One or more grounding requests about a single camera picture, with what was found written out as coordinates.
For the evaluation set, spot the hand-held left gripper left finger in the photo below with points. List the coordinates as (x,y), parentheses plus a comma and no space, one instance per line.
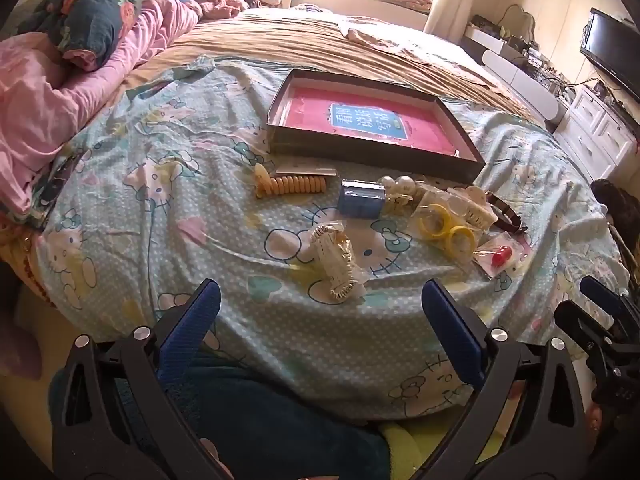
(190,330)

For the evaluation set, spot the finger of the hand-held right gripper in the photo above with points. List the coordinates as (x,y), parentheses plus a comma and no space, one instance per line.
(597,289)
(577,322)

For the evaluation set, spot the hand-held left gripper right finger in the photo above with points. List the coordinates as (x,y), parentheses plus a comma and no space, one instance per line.
(452,330)

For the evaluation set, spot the bagged red cherry earrings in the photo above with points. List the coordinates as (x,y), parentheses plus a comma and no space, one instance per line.
(500,257)

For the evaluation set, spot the bagged yellow hoop rings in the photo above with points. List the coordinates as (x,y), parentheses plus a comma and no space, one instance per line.
(432,220)

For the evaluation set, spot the white hair claw clip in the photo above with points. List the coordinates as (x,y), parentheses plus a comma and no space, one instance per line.
(477,215)

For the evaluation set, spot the pearl hair clip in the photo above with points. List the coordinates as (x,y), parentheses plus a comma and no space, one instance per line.
(400,187)

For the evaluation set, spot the small blue box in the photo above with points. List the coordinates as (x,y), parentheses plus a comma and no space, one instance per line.
(360,200)

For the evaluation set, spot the shallow dark cardboard box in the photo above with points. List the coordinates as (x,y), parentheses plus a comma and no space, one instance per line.
(350,152)

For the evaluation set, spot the person's right hand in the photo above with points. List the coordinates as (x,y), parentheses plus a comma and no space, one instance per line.
(595,422)

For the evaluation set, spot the dark furry object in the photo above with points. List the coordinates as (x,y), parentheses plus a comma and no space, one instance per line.
(612,200)

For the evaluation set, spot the yellow green cloth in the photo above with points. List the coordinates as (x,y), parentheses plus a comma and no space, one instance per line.
(405,445)

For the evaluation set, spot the dark teal trousers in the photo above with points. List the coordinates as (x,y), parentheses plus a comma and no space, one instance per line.
(280,420)

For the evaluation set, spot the light blue cartoon cat bedsheet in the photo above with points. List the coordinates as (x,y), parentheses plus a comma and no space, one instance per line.
(175,185)

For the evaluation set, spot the white drawer cabinet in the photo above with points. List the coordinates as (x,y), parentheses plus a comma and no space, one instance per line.
(595,125)

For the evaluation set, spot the dark printed cloth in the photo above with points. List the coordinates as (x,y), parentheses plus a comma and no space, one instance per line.
(57,185)

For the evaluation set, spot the white vanity desk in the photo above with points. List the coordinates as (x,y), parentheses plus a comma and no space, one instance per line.
(520,77)

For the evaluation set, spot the black television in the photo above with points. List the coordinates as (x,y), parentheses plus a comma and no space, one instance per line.
(610,55)

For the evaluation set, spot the pink duvet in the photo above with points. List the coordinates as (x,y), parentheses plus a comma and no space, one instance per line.
(40,100)

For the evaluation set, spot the wavy edged mirror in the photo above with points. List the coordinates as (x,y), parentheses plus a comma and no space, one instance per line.
(520,22)

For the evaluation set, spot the pale floral cloth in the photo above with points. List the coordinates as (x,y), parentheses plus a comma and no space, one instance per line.
(400,40)

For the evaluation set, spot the tan blanket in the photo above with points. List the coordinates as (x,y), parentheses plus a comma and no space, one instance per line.
(300,45)

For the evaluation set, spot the dark blue floral pillow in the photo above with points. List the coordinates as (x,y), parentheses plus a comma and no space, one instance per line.
(95,20)

